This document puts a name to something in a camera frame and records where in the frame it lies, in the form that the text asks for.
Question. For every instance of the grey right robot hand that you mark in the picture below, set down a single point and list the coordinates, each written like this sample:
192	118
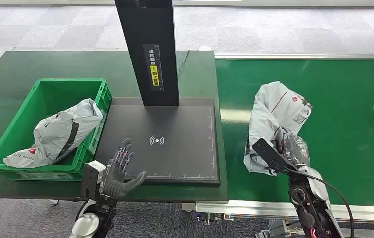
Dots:
293	148

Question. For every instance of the black scanner column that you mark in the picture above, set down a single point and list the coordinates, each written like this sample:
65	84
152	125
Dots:
147	29

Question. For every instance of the grey courier bag, black stripe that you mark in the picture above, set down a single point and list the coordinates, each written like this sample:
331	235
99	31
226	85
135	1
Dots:
58	134

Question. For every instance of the small white round object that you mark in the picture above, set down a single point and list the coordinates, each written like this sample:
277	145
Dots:
204	48

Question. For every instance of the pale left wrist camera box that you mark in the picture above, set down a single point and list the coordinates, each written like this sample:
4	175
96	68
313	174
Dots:
91	177

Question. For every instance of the green plastic crate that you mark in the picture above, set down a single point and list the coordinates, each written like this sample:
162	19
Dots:
45	93

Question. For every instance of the grey courier bag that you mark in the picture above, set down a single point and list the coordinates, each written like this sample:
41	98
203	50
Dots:
272	111
58	134

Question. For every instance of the black scanner base plate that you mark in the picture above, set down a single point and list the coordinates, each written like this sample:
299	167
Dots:
173	151

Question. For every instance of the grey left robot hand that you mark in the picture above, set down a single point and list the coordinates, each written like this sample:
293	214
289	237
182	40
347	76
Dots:
116	180

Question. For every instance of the black yellow column label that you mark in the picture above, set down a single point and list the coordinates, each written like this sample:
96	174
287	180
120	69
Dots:
154	67

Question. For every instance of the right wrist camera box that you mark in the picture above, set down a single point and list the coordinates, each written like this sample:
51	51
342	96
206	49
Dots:
268	154

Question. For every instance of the green conveyor belt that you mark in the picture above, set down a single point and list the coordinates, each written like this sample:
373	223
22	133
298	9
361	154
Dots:
337	115

